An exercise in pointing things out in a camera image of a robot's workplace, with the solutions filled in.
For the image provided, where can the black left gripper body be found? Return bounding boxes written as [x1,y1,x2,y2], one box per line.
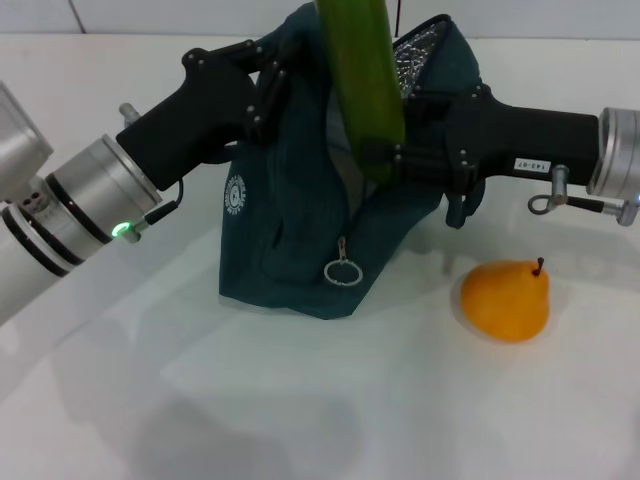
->
[115,47,262,192]

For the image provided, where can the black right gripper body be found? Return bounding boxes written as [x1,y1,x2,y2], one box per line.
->
[446,85,602,194]

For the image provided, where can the green cucumber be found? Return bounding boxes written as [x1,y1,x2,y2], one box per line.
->
[314,0,408,189]

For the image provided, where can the dark teal fabric bag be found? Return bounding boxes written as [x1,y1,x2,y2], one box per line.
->
[218,0,489,322]

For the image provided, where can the orange yellow pear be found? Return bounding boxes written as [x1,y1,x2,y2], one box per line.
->
[459,257,552,344]

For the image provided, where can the silver left gripper plug stub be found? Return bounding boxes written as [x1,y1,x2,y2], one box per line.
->
[118,102,143,127]

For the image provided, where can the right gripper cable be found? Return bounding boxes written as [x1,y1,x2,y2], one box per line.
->
[527,195,640,227]

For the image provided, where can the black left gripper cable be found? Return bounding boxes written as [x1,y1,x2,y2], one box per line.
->
[134,178,187,242]

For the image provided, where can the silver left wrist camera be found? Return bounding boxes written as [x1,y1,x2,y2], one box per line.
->
[0,82,56,204]

